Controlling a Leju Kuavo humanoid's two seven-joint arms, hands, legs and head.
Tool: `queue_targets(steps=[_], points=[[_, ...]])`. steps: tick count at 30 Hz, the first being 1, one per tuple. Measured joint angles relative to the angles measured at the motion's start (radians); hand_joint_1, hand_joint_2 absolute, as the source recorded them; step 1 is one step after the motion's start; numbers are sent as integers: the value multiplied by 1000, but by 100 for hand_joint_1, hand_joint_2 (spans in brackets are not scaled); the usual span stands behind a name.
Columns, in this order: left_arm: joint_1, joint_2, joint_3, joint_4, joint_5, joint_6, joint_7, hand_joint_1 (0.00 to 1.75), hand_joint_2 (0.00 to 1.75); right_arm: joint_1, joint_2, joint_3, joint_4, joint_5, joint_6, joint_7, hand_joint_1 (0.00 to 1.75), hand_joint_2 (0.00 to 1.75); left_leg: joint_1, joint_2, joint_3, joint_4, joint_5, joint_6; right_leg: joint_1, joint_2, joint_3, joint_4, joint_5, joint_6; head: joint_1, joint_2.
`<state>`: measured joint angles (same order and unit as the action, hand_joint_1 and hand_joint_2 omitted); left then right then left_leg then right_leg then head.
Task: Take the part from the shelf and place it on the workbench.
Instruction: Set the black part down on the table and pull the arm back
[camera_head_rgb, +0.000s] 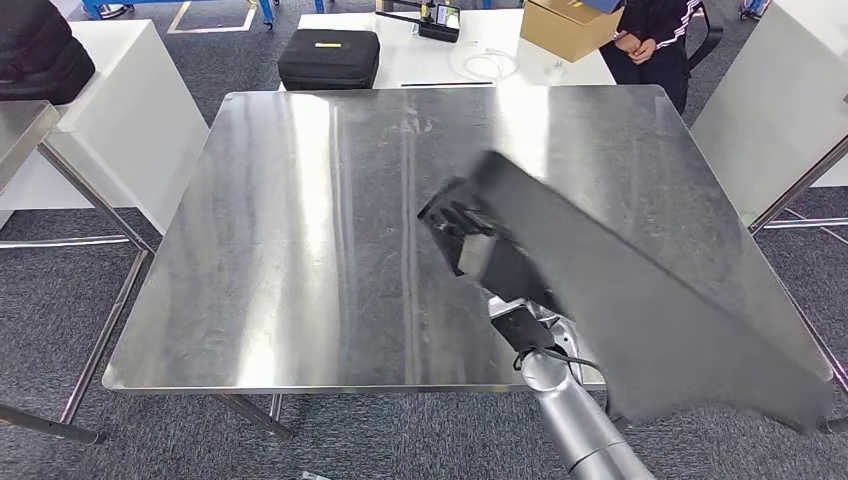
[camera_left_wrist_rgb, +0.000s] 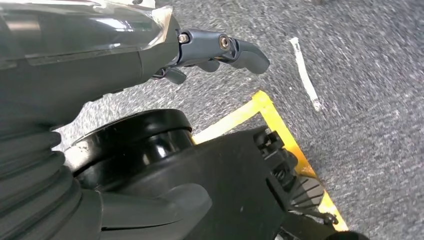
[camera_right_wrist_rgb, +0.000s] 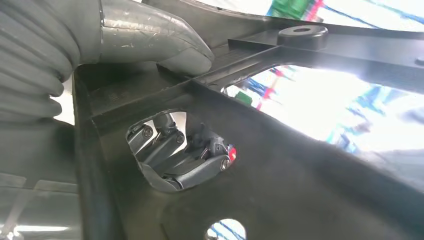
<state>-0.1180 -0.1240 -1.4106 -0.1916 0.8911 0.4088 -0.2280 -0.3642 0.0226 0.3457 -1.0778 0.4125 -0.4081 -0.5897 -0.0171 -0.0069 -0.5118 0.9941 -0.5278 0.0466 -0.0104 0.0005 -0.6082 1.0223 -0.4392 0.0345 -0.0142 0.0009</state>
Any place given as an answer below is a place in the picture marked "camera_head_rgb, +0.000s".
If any black zip case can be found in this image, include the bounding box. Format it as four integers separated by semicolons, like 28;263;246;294
276;28;382;92

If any cardboard box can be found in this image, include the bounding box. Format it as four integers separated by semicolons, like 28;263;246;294
519;0;625;64

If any black plastic car part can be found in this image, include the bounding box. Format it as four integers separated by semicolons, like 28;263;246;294
417;150;837;437

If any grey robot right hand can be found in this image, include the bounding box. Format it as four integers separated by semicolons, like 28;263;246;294
420;192;498;280

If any black bag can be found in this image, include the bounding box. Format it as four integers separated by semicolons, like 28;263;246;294
0;0;97;106

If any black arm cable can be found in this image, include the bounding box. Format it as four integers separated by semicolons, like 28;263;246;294
513;347;614;415

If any person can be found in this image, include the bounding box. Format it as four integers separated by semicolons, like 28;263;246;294
599;0;705;115

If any white table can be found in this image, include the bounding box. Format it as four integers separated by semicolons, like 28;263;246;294
278;9;617;91

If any black chair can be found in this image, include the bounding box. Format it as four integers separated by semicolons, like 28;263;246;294
687;0;727;73

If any stainless steel workbench table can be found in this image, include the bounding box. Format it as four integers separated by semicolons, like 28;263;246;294
0;99;157;446
101;84;848;444
747;132;848;248

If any white coiled cable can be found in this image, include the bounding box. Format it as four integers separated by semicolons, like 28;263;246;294
449;40;521;84

